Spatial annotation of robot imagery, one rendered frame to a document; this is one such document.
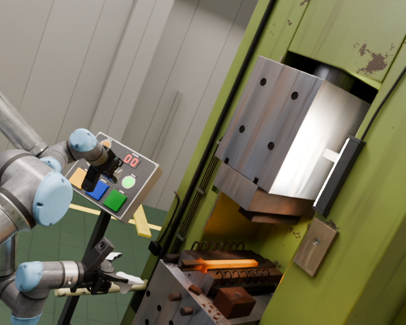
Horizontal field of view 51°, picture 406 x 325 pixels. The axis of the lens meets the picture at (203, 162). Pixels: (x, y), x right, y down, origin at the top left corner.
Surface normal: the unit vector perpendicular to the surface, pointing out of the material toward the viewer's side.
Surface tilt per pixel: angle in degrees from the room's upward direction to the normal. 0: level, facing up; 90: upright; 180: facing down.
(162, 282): 90
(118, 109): 90
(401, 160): 90
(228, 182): 90
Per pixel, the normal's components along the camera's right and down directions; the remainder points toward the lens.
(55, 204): 0.87, 0.37
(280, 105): -0.72, -0.15
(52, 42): 0.26, 0.34
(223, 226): 0.58, 0.43
